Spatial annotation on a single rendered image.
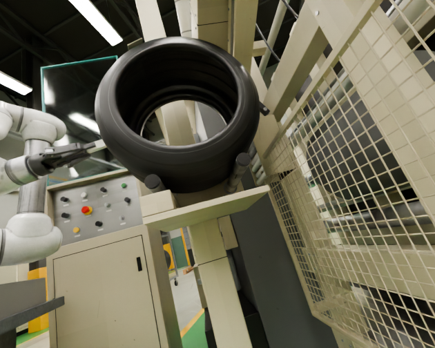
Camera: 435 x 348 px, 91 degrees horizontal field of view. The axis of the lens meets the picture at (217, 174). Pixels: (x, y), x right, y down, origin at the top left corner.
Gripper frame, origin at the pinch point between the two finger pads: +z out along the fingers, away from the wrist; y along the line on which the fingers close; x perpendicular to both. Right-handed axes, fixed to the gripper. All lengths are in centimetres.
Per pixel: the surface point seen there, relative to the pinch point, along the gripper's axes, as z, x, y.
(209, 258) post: 22, 52, 26
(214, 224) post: 29, 40, 26
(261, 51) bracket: 83, -27, 9
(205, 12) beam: 60, -44, -3
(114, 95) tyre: 13.0, -7.2, -12.4
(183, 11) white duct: 71, -113, 43
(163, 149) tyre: 21.2, 16.3, -12.2
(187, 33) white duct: 70, -102, 52
